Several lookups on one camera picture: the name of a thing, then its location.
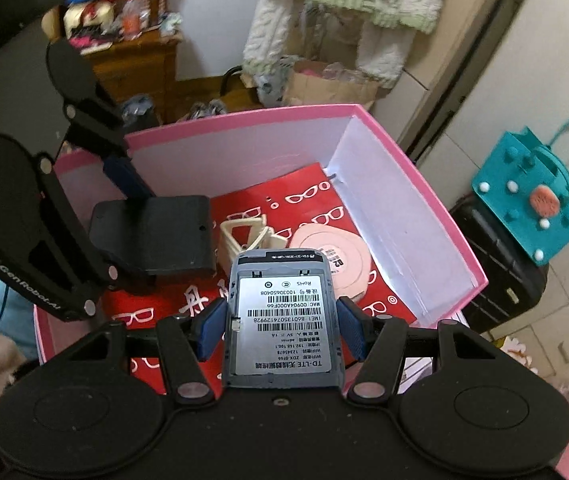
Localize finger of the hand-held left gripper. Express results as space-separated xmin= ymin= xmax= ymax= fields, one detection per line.
xmin=0 ymin=152 xmax=121 ymax=322
xmin=64 ymin=80 xmax=158 ymax=202

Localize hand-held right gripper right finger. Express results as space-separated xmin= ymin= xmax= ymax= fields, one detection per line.
xmin=337 ymin=296 xmax=502 ymax=405

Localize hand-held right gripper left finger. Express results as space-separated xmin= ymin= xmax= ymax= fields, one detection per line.
xmin=49 ymin=297 xmax=228 ymax=407

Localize grey wifi router device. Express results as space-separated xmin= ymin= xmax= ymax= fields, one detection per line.
xmin=221 ymin=248 xmax=348 ymax=392

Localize pink round case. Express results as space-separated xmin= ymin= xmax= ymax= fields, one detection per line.
xmin=289 ymin=225 xmax=373 ymax=304

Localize cream plastic comb holder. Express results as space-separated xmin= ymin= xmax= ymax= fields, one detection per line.
xmin=219 ymin=212 xmax=278 ymax=281

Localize pink cardboard box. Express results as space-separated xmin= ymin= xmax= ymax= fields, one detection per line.
xmin=33 ymin=103 xmax=490 ymax=397

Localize wooden cabinet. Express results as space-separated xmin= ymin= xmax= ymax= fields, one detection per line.
xmin=44 ymin=5 xmax=184 ymax=128

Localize orange drink bottle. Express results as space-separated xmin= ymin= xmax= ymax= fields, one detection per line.
xmin=121 ymin=0 xmax=144 ymax=42

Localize black suitcase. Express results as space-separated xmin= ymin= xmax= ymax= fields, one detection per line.
xmin=450 ymin=199 xmax=550 ymax=334

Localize teal felt handbag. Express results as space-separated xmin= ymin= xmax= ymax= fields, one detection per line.
xmin=471 ymin=117 xmax=569 ymax=267

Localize brown paper bag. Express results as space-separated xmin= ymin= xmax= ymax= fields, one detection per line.
xmin=283 ymin=60 xmax=381 ymax=111

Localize cream fluffy pants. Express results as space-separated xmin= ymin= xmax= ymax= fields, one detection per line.
xmin=357 ymin=25 xmax=412 ymax=92

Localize beige wardrobe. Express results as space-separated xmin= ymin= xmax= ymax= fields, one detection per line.
xmin=397 ymin=0 xmax=569 ymax=411

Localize blue cable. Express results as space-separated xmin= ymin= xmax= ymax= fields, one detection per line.
xmin=0 ymin=280 xmax=18 ymax=333

